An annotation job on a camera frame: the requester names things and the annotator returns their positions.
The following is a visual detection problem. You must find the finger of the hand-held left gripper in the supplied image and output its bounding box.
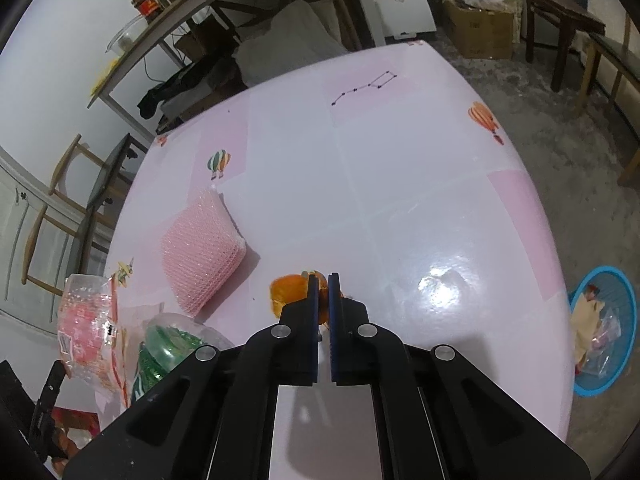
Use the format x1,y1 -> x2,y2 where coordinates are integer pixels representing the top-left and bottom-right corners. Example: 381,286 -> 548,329
29,360 -> 68,461

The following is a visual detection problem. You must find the red label sauce jar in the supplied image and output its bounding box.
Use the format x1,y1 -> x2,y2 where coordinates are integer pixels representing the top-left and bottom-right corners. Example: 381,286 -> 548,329
131,0 -> 166,23

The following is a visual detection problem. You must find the small cardboard box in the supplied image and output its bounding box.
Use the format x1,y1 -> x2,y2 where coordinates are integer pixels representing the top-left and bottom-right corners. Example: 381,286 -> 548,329
175,17 -> 236,63

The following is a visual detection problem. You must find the clear bag with red print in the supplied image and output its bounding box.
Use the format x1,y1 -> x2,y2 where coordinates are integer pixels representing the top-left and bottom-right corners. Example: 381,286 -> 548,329
56,274 -> 134,406

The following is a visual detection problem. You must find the wooden top metal desk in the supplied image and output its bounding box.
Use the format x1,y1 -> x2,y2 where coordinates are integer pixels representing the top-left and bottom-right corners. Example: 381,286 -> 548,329
87,0 -> 386,111

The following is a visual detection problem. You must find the glass bowl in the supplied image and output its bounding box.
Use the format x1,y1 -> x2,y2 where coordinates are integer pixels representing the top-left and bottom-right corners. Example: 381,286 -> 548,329
106,12 -> 149,54

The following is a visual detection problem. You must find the wooden chair left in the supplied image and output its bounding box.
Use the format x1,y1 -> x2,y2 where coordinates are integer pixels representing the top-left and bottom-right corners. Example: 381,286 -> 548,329
0,147 -> 108,341

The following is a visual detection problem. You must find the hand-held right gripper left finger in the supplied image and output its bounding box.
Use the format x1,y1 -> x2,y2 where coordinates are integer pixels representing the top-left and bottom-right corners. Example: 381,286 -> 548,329
62,272 -> 321,480

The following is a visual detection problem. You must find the pink foam net sleeve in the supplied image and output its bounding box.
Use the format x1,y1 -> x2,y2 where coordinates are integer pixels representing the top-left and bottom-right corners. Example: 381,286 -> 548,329
161,187 -> 247,318

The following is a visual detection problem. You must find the crumpled clear plastic wrapper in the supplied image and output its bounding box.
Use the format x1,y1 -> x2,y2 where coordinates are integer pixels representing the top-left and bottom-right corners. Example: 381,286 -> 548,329
582,305 -> 622,377

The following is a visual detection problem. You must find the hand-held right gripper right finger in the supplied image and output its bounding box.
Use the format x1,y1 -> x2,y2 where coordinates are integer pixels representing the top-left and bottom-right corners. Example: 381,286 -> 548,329
327,272 -> 591,480

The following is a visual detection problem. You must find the orange plastic wrapper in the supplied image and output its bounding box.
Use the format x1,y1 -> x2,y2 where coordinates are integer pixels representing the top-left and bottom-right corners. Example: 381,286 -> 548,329
270,271 -> 331,332

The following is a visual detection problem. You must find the white pillow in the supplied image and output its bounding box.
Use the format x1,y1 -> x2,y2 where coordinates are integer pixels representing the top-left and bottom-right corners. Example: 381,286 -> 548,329
237,0 -> 349,88

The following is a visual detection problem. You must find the crushed green label plastic bottle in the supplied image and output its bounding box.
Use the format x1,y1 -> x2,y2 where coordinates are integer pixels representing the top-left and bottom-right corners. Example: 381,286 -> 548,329
127,312 -> 236,409

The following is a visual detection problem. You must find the black cloth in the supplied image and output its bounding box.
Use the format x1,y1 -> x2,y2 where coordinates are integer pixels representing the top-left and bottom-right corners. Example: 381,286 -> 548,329
137,57 -> 246,121

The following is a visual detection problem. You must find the large cardboard box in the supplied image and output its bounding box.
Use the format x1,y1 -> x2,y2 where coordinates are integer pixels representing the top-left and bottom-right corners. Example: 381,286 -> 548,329
442,0 -> 516,59

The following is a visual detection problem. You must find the yellow cloth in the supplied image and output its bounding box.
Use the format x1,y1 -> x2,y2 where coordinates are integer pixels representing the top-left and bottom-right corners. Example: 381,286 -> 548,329
90,55 -> 121,97

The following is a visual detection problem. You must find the dark wooden stool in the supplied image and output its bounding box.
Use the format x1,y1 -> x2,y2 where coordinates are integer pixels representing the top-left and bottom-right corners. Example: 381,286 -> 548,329
525,0 -> 607,93

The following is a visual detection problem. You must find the blue mesh waste basket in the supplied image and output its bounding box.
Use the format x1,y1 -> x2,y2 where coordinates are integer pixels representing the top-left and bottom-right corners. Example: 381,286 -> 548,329
568,266 -> 635,398

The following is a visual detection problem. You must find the tan paper wrapper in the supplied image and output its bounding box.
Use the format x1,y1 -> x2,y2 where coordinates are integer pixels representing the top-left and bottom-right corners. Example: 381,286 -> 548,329
571,285 -> 604,367

